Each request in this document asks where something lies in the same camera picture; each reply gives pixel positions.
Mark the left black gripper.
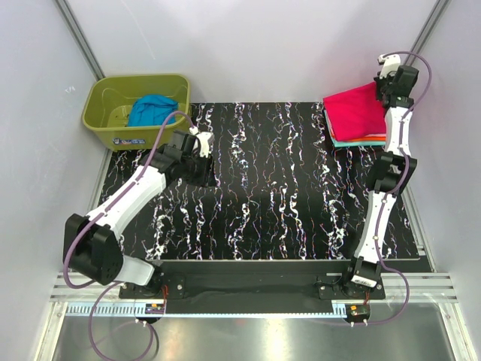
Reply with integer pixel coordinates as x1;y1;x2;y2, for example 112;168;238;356
182;151;216;188

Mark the magenta t shirt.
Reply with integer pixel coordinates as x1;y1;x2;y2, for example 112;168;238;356
323;81;386;141

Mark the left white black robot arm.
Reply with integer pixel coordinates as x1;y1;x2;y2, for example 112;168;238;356
63;127;216;298

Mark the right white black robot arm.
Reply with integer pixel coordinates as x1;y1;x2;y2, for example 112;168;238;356
341;65;419;299

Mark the folded orange t shirt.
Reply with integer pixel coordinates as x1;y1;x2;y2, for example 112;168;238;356
347;134;386;143

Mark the teal blue t shirt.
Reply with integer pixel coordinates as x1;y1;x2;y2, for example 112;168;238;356
127;94;178;127

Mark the folded pink t shirt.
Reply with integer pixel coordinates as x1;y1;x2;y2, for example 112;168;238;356
324;110;338;141

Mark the folded light teal t shirt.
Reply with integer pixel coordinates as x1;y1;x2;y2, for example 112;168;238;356
331;138;386;148

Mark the olive green plastic bin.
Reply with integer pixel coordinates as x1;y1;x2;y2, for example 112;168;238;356
82;74;191;151

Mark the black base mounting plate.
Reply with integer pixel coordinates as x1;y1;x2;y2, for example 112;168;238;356
119;260;403;318

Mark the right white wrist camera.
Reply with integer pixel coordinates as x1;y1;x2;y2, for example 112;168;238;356
377;53;401;80

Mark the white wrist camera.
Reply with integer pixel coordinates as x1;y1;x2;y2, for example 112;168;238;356
377;53;401;80
189;126;214;158

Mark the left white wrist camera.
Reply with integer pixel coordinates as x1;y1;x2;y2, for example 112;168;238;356
189;126;214;158

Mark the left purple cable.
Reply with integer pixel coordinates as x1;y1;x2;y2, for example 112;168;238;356
62;111;198;358

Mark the white slotted cable duct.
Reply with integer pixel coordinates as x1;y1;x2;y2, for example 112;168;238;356
66;302;165;317

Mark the aluminium frame rail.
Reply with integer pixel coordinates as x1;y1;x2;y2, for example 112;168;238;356
382;272;458;303

